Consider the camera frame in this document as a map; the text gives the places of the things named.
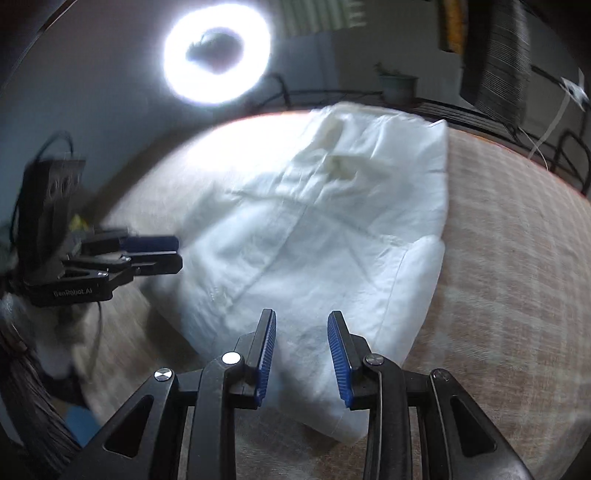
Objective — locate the person's striped pants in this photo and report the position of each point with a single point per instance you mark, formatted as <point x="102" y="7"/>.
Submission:
<point x="32" y="406"/>

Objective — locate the orange board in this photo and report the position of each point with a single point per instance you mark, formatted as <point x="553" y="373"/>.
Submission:
<point x="452" y="23"/>

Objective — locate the dark ribbed panel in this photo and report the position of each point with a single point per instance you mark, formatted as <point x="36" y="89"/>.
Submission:
<point x="498" y="60"/>

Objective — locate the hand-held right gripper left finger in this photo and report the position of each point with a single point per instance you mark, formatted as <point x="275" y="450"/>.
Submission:
<point x="267" y="353"/>

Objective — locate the white shirt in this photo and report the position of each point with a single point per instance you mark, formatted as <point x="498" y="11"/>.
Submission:
<point x="300" y="240"/>

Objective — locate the beige checked blanket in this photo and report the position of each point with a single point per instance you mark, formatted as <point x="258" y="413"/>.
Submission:
<point x="508" y="277"/>

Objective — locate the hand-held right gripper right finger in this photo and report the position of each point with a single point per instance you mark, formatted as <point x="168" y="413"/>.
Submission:
<point x="339" y="357"/>

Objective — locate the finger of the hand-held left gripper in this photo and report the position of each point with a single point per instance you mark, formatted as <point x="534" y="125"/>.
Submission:
<point x="152" y="243"/>
<point x="157" y="263"/>

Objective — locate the potted plant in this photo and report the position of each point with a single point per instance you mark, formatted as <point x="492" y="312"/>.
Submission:
<point x="397" y="90"/>

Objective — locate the pale slatted blind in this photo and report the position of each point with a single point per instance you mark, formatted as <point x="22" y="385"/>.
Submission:
<point x="323" y="16"/>

